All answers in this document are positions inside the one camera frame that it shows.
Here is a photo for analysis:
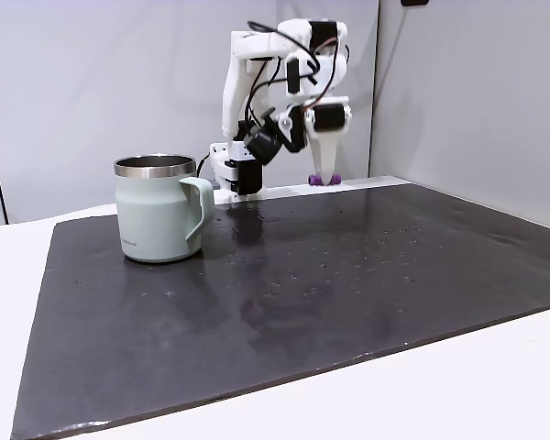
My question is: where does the purple pen grip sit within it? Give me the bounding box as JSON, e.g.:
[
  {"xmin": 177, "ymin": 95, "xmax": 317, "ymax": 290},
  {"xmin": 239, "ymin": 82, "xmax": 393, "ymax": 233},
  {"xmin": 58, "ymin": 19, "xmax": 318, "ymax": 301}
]
[{"xmin": 307, "ymin": 172, "xmax": 342, "ymax": 188}]

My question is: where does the black mat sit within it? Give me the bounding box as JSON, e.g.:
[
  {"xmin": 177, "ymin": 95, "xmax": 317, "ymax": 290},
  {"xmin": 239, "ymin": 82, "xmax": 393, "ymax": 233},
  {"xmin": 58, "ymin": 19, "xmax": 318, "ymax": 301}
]
[{"xmin": 9, "ymin": 176, "xmax": 550, "ymax": 440}]

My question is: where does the pale green steel mug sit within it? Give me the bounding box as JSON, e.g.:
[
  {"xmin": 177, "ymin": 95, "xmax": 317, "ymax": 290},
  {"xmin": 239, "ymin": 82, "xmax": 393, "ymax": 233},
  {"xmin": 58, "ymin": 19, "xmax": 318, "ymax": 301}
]
[{"xmin": 114, "ymin": 154, "xmax": 215, "ymax": 265}]

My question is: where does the black camera box on mount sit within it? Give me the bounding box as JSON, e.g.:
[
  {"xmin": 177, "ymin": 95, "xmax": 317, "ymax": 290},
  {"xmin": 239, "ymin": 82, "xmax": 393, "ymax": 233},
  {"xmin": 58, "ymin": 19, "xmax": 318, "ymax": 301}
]
[{"xmin": 246, "ymin": 106, "xmax": 309, "ymax": 167}]

